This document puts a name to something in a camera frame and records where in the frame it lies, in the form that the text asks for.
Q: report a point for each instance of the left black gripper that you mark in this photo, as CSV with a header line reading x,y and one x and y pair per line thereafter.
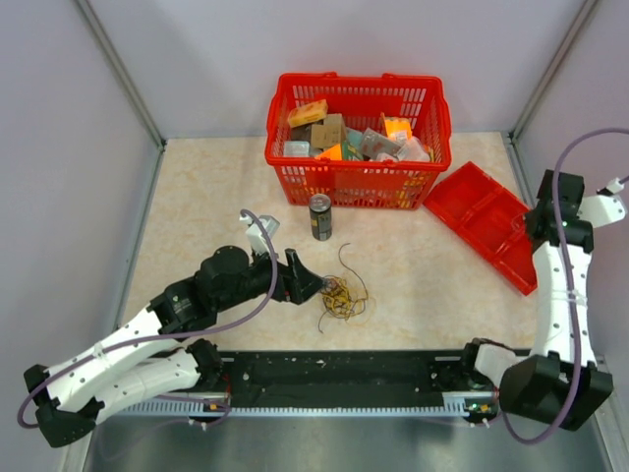
x,y
293,282

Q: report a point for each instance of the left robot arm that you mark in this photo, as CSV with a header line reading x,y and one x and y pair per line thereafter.
x,y
163,348

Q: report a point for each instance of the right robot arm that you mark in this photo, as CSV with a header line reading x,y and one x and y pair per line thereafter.
x,y
559,383

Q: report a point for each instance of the black drink can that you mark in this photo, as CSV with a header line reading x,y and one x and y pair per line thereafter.
x,y
320,216

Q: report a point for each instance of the orange triangular pack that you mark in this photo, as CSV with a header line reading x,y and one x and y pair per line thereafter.
x,y
334,153

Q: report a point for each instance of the clear plastic pack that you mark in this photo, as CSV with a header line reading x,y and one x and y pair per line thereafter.
x,y
300,149

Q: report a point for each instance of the brown cardboard box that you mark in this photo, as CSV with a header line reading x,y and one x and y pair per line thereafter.
x,y
330,132

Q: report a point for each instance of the grey printed packet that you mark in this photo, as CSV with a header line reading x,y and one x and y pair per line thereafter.
x,y
372,144

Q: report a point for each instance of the yellow snack box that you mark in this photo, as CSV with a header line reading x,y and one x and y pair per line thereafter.
x,y
307,113

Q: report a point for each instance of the orange glowing box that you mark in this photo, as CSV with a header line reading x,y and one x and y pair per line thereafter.
x,y
397,129

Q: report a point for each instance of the red plastic shopping basket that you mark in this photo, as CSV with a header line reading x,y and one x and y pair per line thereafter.
x,y
362,101

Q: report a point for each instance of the red compartment tray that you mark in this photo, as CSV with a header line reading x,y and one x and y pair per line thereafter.
x,y
490,219

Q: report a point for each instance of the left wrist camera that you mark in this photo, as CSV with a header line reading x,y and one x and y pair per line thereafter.
x,y
257,233

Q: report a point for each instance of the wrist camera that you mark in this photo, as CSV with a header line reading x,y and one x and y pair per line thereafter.
x,y
257,233
605,207

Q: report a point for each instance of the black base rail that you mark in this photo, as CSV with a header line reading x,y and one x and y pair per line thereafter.
x,y
344,379

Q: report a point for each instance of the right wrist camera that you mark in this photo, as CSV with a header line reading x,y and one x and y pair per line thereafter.
x,y
605,207

